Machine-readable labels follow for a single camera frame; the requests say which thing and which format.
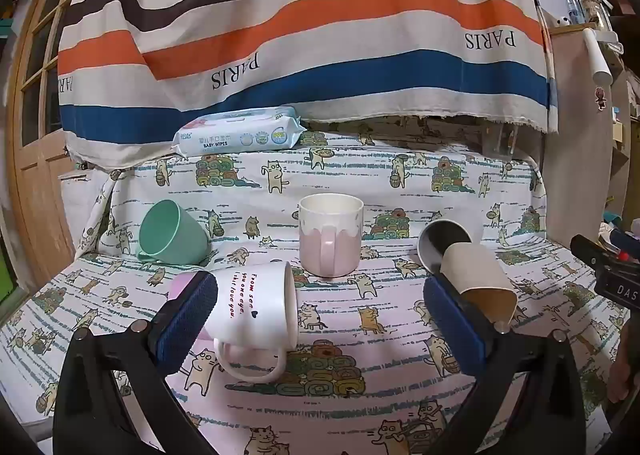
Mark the white roller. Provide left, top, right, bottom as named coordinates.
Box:
left=581, top=28, right=613, bottom=84

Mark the pink and white mug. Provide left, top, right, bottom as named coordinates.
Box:
left=298, top=194, right=364, bottom=279

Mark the mint green cup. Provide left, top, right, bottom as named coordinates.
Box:
left=137, top=199, right=212, bottom=270

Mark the brown paper cup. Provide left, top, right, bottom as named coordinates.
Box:
left=440, top=242, right=519, bottom=327

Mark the striped cloth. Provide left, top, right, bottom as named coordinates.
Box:
left=56, top=0, right=560, bottom=171

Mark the white cup with dark inside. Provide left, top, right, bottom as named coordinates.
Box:
left=417, top=219, right=473, bottom=272

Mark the cat print cloth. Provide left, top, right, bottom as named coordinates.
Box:
left=0, top=128, right=626, bottom=455

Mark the white mug with red writing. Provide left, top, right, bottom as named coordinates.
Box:
left=167, top=261, right=301, bottom=384

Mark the wooden shelf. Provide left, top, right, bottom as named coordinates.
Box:
left=547, top=0, right=640, bottom=236

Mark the person's right hand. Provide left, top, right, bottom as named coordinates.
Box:
left=612, top=316, right=640, bottom=404

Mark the wooden door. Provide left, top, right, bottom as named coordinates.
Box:
left=7, top=0, right=96, bottom=256

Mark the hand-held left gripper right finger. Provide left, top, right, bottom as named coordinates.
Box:
left=422, top=275, right=586, bottom=455

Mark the white cable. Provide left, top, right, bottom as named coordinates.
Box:
left=510, top=148, right=547, bottom=216

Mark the baby wipes pack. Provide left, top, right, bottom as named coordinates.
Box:
left=172, top=106, right=307, bottom=159

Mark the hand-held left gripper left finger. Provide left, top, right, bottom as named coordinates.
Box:
left=52, top=271, right=219, bottom=455

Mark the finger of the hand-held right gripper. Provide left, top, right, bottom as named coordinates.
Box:
left=570, top=234, right=609, bottom=268

